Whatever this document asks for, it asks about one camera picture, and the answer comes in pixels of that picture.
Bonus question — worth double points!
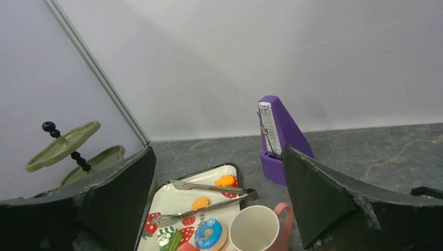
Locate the pink cake slice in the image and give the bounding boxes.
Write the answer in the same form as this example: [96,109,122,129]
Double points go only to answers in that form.
[177,242,199,251]

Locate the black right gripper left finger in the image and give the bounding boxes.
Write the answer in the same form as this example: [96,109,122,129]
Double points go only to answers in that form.
[1,147,156,250]

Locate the purple metronome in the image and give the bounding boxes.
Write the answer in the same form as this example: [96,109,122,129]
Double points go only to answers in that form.
[258,95,314,186]

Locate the open black case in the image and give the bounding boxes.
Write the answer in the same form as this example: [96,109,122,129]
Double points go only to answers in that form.
[410,186,442,200]

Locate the blue frosted donut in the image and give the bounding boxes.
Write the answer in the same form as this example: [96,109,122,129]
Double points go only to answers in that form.
[194,218,228,251]

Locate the orange star cookie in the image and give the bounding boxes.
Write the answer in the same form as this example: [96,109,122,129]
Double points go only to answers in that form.
[214,175,237,187]

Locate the green white cake slice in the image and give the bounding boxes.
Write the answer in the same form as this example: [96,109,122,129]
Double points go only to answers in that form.
[157,226,183,251]

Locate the strawberry print serving tray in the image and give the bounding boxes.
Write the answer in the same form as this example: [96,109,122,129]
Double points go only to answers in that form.
[137,163,243,250]

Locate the metal serving tongs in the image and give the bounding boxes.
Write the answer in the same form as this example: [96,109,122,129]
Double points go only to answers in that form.
[150,180,259,228]

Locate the round orange biscuit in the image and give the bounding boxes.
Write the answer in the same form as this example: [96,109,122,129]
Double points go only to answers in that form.
[191,197,211,210]

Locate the pink ceramic mug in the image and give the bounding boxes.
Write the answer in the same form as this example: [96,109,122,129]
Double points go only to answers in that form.
[228,202,294,250]

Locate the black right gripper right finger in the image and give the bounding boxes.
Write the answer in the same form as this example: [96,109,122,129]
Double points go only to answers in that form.
[282,145,442,250]

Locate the green tiered dessert stand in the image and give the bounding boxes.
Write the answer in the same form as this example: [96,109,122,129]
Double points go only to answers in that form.
[25,120,126,187]

